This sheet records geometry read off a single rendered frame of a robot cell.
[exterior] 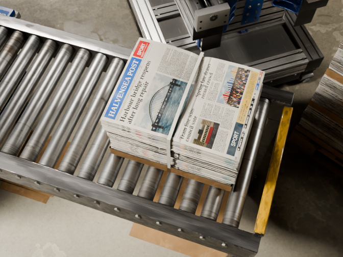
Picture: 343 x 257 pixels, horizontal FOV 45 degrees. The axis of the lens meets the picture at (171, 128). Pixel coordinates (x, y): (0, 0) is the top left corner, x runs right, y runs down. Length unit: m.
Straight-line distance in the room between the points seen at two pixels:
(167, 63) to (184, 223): 0.45
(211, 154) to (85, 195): 0.42
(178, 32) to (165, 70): 1.19
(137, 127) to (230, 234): 0.40
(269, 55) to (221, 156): 1.31
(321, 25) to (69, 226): 1.89
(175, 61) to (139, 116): 0.20
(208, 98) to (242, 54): 1.17
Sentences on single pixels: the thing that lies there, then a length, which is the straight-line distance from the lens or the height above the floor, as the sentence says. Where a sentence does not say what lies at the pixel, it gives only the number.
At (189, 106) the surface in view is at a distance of 1.08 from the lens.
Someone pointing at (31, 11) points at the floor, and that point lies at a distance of 2.84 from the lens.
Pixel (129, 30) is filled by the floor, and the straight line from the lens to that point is 2.61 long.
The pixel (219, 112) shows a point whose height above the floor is 1.03.
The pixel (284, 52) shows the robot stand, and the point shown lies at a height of 0.21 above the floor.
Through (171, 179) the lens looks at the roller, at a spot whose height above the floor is 0.80.
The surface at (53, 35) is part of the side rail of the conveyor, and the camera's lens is 1.58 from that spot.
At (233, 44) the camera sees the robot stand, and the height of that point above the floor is 0.21.
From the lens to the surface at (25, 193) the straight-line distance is 2.18.
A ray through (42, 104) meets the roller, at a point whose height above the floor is 0.79.
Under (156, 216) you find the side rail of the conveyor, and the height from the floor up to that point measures 0.80.
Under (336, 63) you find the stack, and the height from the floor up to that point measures 0.69.
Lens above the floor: 1.95
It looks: 62 degrees down
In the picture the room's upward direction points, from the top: straight up
